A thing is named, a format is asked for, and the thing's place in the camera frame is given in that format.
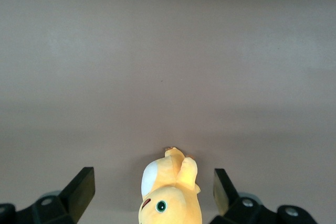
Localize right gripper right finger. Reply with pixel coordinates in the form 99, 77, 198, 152
211, 168, 320, 224

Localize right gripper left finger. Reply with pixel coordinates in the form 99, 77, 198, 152
0, 167, 96, 224

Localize yellow plush toy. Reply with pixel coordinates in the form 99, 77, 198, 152
138, 146, 203, 224

